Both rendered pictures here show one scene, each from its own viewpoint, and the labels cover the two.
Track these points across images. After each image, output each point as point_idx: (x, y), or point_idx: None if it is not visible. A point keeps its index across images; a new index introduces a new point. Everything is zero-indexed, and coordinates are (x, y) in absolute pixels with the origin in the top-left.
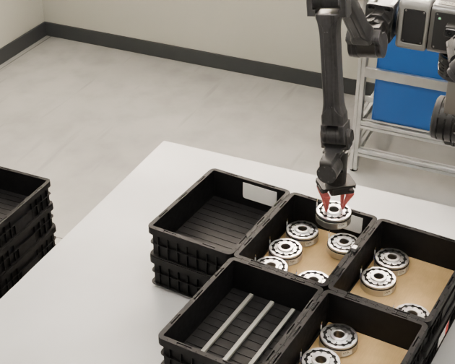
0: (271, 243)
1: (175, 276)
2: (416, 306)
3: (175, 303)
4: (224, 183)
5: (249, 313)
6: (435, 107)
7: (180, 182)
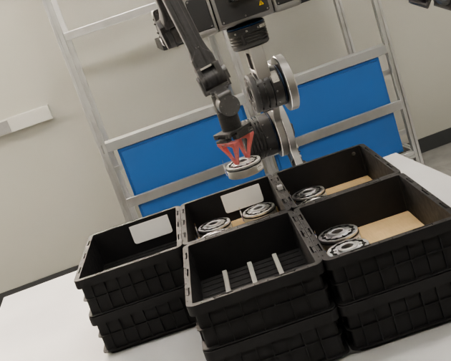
0: None
1: (129, 324)
2: None
3: (146, 350)
4: (110, 241)
5: (239, 279)
6: (250, 79)
7: (51, 303)
